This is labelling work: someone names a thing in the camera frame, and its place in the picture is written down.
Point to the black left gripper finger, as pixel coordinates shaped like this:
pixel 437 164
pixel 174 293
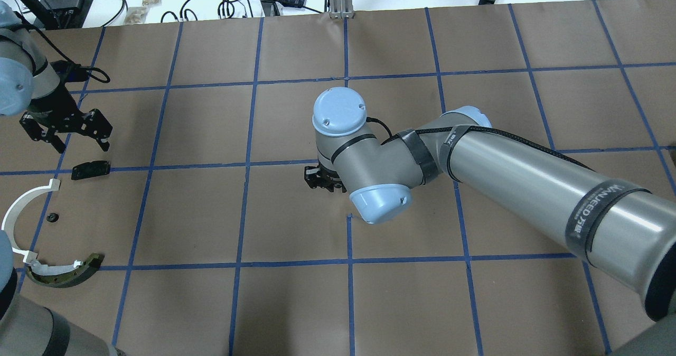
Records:
pixel 58 144
pixel 104 144

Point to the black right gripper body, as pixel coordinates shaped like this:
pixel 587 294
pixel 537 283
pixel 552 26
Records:
pixel 320 179

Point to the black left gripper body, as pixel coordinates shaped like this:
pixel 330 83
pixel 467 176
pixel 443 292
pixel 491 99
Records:
pixel 54 104

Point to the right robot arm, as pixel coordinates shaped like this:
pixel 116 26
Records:
pixel 614 225

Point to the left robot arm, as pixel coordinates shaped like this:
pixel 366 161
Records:
pixel 32 89

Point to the small black flat part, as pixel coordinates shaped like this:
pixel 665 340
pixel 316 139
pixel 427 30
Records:
pixel 84 171

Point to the black device on stand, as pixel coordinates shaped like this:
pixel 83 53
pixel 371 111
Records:
pixel 56 14

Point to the olive green brake shoe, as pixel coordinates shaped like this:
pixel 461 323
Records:
pixel 64 276

